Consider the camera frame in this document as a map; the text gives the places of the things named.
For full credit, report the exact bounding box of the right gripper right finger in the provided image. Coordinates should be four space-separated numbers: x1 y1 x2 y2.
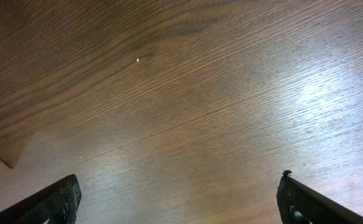
276 170 363 224

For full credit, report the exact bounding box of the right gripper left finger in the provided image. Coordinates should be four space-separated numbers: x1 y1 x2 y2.
0 174 82 224

